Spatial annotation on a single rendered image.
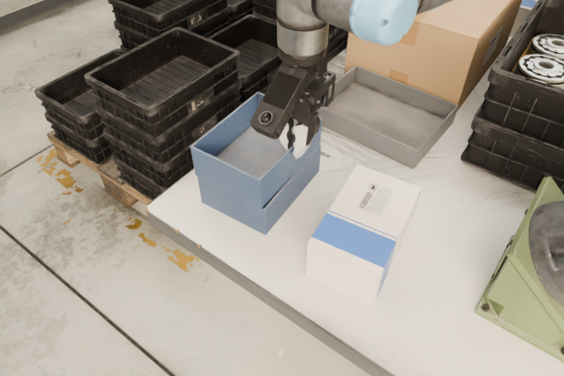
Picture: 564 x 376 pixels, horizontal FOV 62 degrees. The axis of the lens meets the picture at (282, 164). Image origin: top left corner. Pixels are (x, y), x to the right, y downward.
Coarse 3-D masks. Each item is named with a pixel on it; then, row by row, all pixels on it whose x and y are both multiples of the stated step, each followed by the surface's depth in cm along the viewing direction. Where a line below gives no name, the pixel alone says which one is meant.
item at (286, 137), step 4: (292, 120) 78; (296, 120) 82; (288, 124) 77; (292, 124) 78; (284, 128) 79; (288, 128) 78; (292, 128) 82; (284, 132) 79; (288, 132) 79; (292, 132) 82; (280, 136) 80; (284, 136) 80; (288, 136) 80; (292, 136) 81; (280, 140) 81; (284, 140) 80; (288, 140) 80; (284, 144) 81; (288, 144) 81; (292, 144) 82; (288, 148) 81
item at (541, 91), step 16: (544, 0) 102; (560, 0) 103; (528, 16) 97; (512, 48) 87; (496, 64) 83; (496, 80) 82; (512, 80) 81; (528, 80) 80; (544, 96) 79; (560, 96) 77
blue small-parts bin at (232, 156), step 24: (240, 120) 91; (192, 144) 81; (216, 144) 87; (240, 144) 91; (264, 144) 91; (312, 144) 88; (216, 168) 80; (240, 168) 86; (264, 168) 86; (288, 168) 83; (240, 192) 80; (264, 192) 78
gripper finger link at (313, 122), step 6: (312, 114) 73; (306, 120) 74; (312, 120) 74; (318, 120) 75; (306, 126) 75; (312, 126) 74; (318, 126) 75; (312, 132) 75; (306, 138) 77; (312, 138) 77; (306, 144) 78
